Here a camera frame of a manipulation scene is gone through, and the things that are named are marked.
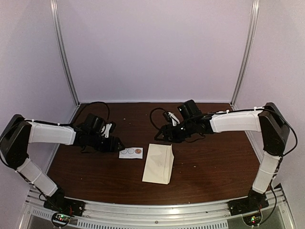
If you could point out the left aluminium frame post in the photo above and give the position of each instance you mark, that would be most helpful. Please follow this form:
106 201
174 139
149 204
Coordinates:
62 51

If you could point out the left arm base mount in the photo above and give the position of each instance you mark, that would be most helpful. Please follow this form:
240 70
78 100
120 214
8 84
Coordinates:
65 209

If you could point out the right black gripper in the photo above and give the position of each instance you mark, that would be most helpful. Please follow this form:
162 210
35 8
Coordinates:
166 129

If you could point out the round brown wax seal sticker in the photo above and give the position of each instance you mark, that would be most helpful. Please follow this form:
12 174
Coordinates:
138 151

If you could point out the aluminium frame post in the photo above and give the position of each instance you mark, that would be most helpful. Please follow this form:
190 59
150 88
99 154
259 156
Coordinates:
62 51
254 15

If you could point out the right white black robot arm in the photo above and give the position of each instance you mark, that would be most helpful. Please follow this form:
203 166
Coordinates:
266 120

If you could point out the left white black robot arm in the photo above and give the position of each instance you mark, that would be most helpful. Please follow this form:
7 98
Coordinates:
94 132

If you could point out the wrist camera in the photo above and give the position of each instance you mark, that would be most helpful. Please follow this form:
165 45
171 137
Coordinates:
171 118
107 129

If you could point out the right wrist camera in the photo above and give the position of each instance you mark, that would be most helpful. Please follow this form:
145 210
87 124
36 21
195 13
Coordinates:
171 118

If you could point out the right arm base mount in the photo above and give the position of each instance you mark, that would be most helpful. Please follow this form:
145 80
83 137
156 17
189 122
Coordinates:
250 207

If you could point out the right aluminium frame post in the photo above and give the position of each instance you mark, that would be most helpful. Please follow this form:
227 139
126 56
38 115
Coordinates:
254 15

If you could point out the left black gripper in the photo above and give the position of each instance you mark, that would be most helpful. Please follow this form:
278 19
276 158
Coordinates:
112 147

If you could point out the sticker sheet with wax seal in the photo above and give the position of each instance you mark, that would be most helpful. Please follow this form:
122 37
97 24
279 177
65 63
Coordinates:
129 153

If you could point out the front aluminium rail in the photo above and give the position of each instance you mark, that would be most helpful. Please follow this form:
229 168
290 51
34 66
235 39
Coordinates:
208 215

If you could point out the cream paper envelope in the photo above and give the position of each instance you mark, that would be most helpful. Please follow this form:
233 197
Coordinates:
159 164

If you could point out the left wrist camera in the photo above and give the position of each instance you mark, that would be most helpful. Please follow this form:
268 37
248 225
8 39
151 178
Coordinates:
107 129

